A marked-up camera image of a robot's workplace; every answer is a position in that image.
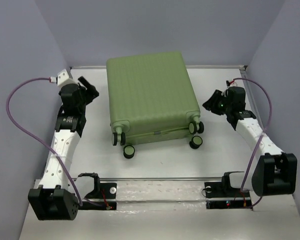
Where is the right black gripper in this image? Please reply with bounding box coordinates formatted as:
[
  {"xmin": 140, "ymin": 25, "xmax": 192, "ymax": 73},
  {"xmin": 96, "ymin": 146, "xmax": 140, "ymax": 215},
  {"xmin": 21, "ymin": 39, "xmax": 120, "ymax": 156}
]
[{"xmin": 202, "ymin": 89, "xmax": 232, "ymax": 116}]

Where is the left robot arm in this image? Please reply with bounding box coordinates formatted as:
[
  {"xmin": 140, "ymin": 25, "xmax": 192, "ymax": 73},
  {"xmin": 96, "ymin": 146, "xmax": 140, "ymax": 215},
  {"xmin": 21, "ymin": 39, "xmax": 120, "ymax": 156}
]
[{"xmin": 28, "ymin": 76, "xmax": 99, "ymax": 221}]

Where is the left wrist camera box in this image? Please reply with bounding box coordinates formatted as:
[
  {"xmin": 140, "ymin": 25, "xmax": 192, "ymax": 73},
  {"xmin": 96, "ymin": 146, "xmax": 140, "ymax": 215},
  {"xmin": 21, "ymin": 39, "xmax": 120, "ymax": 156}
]
[{"xmin": 56, "ymin": 69, "xmax": 77, "ymax": 88}]

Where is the green suitcase with blue lining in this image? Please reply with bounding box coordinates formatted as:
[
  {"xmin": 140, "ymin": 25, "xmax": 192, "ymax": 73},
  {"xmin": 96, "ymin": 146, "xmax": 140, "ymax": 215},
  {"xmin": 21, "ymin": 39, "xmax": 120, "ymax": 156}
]
[{"xmin": 106, "ymin": 51, "xmax": 205, "ymax": 159}]

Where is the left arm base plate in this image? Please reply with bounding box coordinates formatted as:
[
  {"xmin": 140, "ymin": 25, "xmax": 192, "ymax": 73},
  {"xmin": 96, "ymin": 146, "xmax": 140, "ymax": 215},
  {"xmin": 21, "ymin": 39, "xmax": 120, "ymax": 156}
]
[{"xmin": 79, "ymin": 182, "xmax": 117, "ymax": 211}]

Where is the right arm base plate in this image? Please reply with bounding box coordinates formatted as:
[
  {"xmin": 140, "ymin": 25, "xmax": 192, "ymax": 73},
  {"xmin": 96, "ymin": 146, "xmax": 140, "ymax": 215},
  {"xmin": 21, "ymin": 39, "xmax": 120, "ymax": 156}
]
[{"xmin": 201, "ymin": 181, "xmax": 253, "ymax": 210}]

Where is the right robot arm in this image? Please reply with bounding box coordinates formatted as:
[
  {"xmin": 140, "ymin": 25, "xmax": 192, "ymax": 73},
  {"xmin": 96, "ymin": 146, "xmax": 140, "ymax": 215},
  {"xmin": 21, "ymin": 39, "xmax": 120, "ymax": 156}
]
[{"xmin": 202, "ymin": 86, "xmax": 298, "ymax": 197}]

